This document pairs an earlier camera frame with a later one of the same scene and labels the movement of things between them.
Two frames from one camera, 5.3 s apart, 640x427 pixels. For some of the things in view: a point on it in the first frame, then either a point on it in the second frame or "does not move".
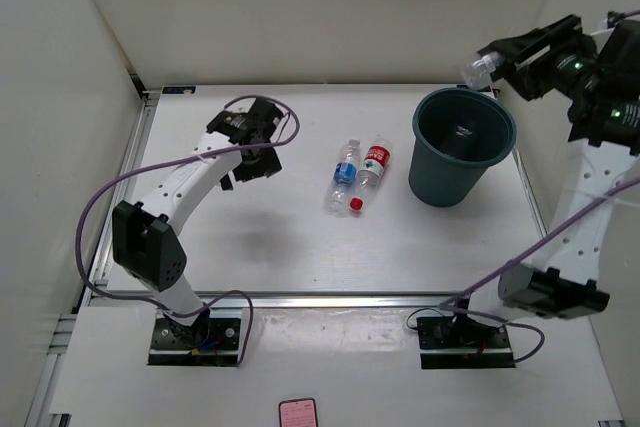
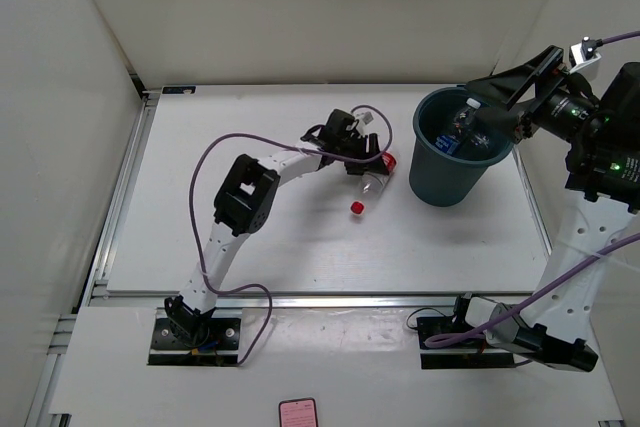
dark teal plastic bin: x=457 y=133 does not move
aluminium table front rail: x=298 y=300 does not move
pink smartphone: x=298 y=412 does not move
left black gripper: x=267 y=164 to x=366 y=167
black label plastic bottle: x=460 y=140 to x=483 y=138
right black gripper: x=562 y=36 to x=509 y=87
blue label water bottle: x=344 y=177 to x=449 y=143
